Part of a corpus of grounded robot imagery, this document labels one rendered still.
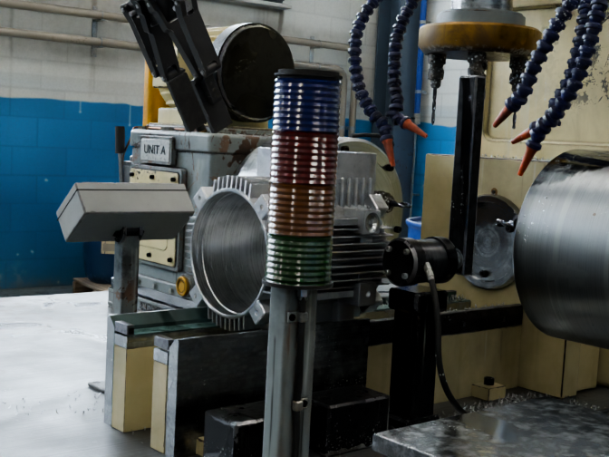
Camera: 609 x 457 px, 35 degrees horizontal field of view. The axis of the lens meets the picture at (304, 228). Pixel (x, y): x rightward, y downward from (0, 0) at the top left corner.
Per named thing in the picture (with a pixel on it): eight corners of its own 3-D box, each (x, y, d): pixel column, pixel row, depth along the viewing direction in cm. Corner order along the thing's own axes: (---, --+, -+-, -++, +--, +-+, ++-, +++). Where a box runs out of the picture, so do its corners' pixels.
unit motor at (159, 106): (199, 230, 212) (207, 35, 208) (294, 249, 187) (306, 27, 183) (92, 233, 195) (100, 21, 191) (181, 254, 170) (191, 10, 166)
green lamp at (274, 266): (301, 277, 90) (304, 229, 90) (344, 286, 86) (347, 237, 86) (250, 280, 87) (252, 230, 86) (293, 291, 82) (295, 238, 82)
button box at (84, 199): (174, 239, 139) (162, 209, 141) (197, 211, 135) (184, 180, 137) (64, 243, 128) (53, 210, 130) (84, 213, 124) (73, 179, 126)
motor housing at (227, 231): (295, 305, 139) (303, 173, 137) (391, 329, 125) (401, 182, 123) (179, 316, 126) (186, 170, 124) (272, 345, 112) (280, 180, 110)
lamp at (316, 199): (304, 229, 90) (306, 181, 90) (347, 237, 86) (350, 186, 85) (252, 230, 86) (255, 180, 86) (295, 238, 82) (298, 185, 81)
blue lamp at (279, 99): (309, 132, 89) (312, 83, 89) (353, 134, 85) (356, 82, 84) (257, 130, 85) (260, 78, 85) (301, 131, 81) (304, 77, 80)
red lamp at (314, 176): (306, 181, 90) (309, 132, 89) (350, 186, 85) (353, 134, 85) (255, 180, 86) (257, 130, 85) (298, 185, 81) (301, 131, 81)
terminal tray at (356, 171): (321, 201, 134) (323, 150, 134) (375, 209, 126) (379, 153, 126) (253, 201, 126) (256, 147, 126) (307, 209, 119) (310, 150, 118)
